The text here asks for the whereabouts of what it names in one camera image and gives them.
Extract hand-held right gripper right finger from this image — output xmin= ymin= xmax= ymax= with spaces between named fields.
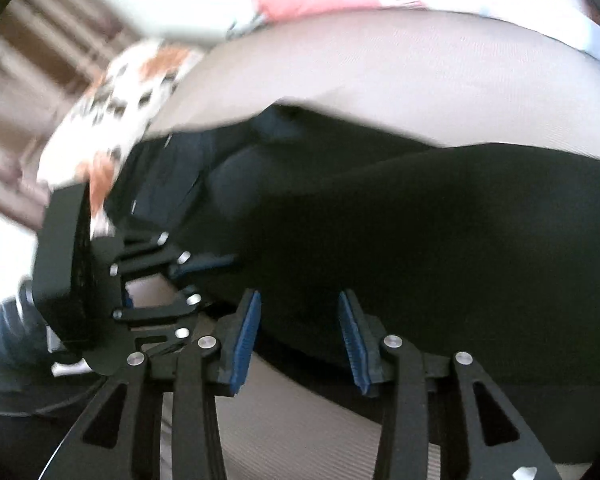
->
xmin=337 ymin=288 xmax=566 ymax=480

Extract black pants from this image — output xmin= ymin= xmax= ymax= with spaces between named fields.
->
xmin=102 ymin=105 xmax=600 ymax=392

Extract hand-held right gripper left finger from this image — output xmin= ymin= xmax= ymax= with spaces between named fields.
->
xmin=50 ymin=288 xmax=263 ymax=480

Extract white orange printed cloth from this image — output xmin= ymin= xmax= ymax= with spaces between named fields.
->
xmin=36 ymin=39 xmax=204 ymax=237

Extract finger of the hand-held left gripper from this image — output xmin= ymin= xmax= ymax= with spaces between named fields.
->
xmin=111 ymin=231 xmax=239 ymax=285
xmin=112 ymin=287 xmax=217 ymax=357

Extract grey woven bed mat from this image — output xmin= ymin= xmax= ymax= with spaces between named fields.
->
xmin=145 ymin=9 xmax=600 ymax=480

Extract brown wooden cabinet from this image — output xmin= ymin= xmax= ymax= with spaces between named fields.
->
xmin=0 ymin=0 xmax=133 ymax=223

